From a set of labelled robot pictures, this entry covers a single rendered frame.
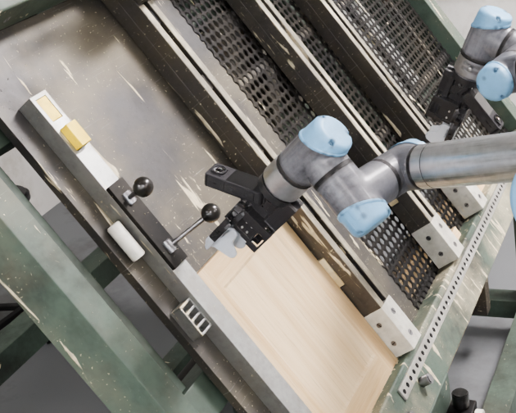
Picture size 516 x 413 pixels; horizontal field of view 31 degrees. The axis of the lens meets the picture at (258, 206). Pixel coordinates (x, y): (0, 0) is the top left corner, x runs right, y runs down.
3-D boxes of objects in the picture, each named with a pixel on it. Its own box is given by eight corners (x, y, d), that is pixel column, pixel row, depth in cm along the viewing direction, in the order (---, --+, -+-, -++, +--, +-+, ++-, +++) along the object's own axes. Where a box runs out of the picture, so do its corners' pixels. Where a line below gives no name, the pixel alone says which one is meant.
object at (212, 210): (169, 259, 178) (224, 215, 176) (156, 243, 177) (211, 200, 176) (171, 255, 181) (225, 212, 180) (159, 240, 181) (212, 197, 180)
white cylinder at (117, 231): (103, 232, 176) (130, 265, 177) (112, 224, 175) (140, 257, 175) (111, 224, 179) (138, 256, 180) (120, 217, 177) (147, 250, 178)
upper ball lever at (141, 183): (126, 212, 178) (144, 199, 166) (113, 197, 178) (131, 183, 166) (141, 201, 180) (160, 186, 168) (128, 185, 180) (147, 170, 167)
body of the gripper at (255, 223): (251, 256, 161) (291, 216, 154) (215, 220, 161) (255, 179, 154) (269, 235, 167) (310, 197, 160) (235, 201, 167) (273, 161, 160)
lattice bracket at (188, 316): (192, 342, 179) (202, 336, 177) (169, 314, 178) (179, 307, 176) (202, 330, 182) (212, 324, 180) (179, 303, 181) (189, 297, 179)
